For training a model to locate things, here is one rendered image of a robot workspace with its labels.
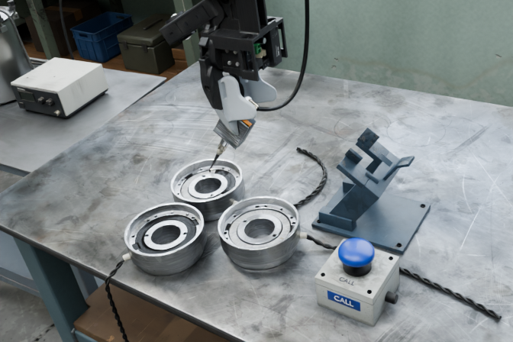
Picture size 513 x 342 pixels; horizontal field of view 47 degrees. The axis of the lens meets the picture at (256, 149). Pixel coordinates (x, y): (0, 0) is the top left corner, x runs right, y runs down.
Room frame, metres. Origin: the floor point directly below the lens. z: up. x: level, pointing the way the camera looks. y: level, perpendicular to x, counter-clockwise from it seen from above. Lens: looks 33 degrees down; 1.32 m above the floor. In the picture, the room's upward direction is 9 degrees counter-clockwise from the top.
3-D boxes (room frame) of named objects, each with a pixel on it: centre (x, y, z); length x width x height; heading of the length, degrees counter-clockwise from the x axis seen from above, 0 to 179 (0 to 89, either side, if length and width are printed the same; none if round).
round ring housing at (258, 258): (0.59, 0.01, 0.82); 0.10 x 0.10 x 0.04
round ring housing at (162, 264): (0.60, 0.14, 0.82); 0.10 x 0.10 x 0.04
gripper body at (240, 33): (0.68, 0.00, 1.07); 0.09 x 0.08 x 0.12; 52
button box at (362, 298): (0.47, -0.09, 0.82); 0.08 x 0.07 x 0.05; 51
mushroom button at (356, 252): (0.48, -0.09, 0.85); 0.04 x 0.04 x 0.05
